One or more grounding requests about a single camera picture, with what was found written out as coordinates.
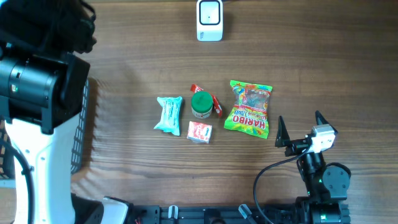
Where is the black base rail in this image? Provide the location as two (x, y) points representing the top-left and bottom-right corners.
(124, 203), (352, 224)

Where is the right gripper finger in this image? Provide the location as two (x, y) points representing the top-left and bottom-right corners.
(315, 111), (338, 134)
(275, 116), (290, 147)

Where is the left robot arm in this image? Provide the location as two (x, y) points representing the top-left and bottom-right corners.
(1, 0), (129, 223)

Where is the green lid jar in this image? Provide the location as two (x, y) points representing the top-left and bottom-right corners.
(191, 91), (213, 119)

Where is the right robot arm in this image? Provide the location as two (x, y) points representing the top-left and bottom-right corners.
(275, 111), (351, 223)

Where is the white barcode scanner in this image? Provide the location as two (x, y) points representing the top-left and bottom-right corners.
(196, 0), (223, 42)

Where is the grey plastic shopping basket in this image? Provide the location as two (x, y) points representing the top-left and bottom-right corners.
(1, 80), (90, 189)

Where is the red candy bar wrapper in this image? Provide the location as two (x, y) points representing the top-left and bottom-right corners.
(190, 84), (223, 118)

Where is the teal tissue wipes pack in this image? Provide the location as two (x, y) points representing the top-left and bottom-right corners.
(154, 96), (183, 136)

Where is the small red white carton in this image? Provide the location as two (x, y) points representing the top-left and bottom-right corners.
(187, 121), (213, 144)

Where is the green Haribo gummy bag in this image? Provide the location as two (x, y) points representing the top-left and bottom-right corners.
(224, 80), (273, 139)

